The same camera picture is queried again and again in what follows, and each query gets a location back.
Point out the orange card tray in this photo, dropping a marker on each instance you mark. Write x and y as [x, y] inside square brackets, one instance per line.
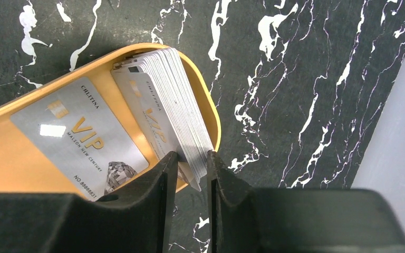
[25, 169]

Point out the silver VIP card in tray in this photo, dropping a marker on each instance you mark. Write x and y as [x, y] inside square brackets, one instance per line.
[77, 131]

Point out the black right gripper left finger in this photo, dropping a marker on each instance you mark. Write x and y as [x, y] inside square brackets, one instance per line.
[135, 218]

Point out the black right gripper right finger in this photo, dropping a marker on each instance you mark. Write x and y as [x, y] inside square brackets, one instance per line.
[265, 219]

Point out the stack of silver cards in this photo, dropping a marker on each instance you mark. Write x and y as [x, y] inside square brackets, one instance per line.
[158, 92]

